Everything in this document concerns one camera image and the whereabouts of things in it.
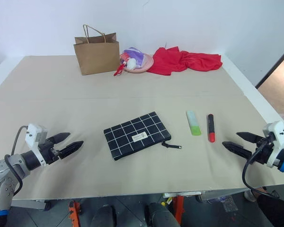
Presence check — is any purple white plush toy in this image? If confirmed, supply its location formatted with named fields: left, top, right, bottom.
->
left=119, top=47, right=147, bottom=70

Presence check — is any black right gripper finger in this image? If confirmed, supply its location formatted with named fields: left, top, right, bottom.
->
left=236, top=131, right=263, bottom=144
left=222, top=141, right=253, bottom=159

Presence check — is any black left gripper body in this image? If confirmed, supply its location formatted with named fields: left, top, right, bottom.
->
left=39, top=136, right=62, bottom=166

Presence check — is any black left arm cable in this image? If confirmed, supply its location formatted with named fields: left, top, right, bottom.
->
left=4, top=126, right=29, bottom=196

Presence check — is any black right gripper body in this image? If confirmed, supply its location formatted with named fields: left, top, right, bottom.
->
left=250, top=132, right=275, bottom=166

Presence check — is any red cloth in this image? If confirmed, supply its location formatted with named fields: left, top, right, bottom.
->
left=146, top=46, right=223, bottom=76

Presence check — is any black checked zipper pouch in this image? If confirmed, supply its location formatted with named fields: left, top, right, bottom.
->
left=103, top=112, right=182, bottom=161

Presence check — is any green white eraser stick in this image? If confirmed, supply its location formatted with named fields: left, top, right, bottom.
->
left=186, top=110, right=202, bottom=136

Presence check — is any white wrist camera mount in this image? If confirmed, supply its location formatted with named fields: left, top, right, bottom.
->
left=25, top=123, right=48, bottom=167
left=262, top=121, right=284, bottom=169

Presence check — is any red black marker pen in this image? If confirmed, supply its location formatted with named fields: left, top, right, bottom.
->
left=206, top=113, right=216, bottom=143

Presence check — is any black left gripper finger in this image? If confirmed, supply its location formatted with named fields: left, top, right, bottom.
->
left=49, top=132, right=71, bottom=144
left=58, top=140, right=84, bottom=160

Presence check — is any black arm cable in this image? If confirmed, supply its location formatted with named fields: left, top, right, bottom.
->
left=242, top=139, right=282, bottom=197
left=4, top=126, right=29, bottom=196

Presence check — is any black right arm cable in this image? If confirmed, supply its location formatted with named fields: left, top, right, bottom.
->
left=242, top=139, right=282, bottom=197

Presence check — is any pink plate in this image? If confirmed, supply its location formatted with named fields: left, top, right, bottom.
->
left=123, top=53, right=154, bottom=73

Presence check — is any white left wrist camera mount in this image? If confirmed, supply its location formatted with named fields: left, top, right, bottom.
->
left=25, top=123, right=48, bottom=167

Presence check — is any dark rounded robot foot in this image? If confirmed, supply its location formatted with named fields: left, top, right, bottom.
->
left=144, top=202, right=182, bottom=227
left=90, top=204, right=116, bottom=227

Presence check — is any red ribbon charm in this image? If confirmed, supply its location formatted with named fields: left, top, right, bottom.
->
left=113, top=61, right=128, bottom=77

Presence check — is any orange clamp stand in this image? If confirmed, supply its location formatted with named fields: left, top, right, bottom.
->
left=173, top=195, right=186, bottom=227
left=68, top=200, right=82, bottom=227

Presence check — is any brown paper bag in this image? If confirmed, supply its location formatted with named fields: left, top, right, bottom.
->
left=73, top=24, right=120, bottom=76

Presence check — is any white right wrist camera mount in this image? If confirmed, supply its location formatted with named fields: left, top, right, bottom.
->
left=262, top=121, right=284, bottom=169

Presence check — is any person's white shoe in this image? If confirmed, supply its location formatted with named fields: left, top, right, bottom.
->
left=244, top=189, right=258, bottom=202

